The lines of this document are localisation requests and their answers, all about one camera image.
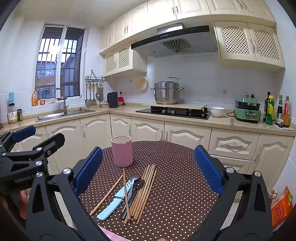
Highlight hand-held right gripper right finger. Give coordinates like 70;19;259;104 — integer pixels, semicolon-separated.
190;145;272;241

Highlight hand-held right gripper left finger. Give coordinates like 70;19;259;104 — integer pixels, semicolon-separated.
26;147;109;241

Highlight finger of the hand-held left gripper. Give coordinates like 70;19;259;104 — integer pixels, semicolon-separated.
0;133;66;175
0;125;37;154

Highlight pink utensil holder cup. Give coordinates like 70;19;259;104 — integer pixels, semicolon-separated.
111;135;134;167

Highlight light blue sheathed knife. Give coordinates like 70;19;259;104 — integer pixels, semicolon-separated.
97;178;133;221

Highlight black-handled metal spoon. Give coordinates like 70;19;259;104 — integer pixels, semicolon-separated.
120;174;142;220
126;179;145;219

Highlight bundle of wooden chopsticks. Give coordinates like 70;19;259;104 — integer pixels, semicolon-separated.
90;164;158;225

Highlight person's left hand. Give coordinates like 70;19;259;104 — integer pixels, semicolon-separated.
20;189;31;207

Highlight labelled glass jar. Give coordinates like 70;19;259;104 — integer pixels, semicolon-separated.
8;103;18;124

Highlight steel sink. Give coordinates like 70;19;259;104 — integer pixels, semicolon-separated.
36;108;96;122

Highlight metal faucet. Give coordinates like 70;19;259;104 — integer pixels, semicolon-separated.
54;88;70;115

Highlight brown polka dot tablecloth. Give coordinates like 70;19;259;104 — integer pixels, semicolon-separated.
77;140;222;241

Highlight white bowl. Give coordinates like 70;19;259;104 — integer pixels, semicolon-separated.
209;107;225;118

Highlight wooden board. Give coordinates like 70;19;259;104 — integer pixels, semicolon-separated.
150;103;208;111

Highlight black gas stove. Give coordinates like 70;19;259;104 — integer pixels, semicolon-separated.
135;105;212;120

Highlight hanging metal spoon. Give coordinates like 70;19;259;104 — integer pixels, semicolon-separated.
96;83;104;103

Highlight cream lower cabinets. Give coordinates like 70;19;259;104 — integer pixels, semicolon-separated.
0;113;295;193

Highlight green electric cooker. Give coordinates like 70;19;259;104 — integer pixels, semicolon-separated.
233;93;262;123

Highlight black kettle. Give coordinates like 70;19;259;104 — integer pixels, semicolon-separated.
107;92;119;108

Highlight orange plastic bag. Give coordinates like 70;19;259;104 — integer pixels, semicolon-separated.
270;186;293;230

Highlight barred window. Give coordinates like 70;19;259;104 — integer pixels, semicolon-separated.
32;23;86;100

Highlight steel steamer pot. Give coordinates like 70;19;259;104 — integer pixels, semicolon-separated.
150;77;185;105

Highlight dark glass bottle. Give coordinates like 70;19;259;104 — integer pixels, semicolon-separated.
263;92;271;122

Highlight dark sauce bottle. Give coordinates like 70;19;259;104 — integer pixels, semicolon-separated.
276;95;284;127

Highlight red label bottle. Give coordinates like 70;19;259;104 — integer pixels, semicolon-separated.
282;96;291;128

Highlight round yellow trivet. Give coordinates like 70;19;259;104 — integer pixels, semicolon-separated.
135;76;149;90

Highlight range hood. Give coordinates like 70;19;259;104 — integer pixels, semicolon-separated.
131;22;218;58

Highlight wire utensil rack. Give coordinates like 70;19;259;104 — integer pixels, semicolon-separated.
85;70;109;84

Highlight lattice door wall cabinet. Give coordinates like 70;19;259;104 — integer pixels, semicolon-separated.
103;45;148;77
213;21;285;74

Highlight cream upper wall cabinets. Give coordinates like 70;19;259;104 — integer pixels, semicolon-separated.
99;0;277;55

